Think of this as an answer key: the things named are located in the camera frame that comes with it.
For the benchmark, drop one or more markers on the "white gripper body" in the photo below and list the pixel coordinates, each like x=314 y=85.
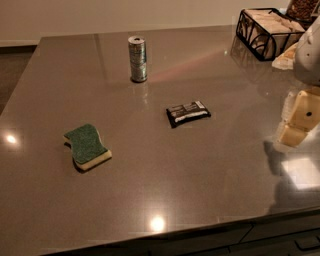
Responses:
x=309 y=56

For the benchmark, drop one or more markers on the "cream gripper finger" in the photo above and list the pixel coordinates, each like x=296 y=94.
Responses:
x=304 y=117
x=288 y=105

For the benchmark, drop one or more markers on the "black rxbar chocolate bar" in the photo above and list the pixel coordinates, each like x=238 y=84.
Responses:
x=180 y=114

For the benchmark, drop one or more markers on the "white wrapped packet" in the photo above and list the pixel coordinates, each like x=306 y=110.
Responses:
x=285 y=60

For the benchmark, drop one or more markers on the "white packets in basket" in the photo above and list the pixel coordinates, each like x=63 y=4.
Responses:
x=271 y=28

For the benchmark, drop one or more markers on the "jar of nuts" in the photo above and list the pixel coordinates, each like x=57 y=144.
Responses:
x=301 y=10

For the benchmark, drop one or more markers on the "dark cabinet drawer front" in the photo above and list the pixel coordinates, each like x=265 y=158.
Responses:
x=289 y=235

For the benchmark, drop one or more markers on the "silver drink can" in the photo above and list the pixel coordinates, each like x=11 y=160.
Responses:
x=138 y=58

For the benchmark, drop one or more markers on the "green yellow sponge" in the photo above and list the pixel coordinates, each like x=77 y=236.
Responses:
x=86 y=147

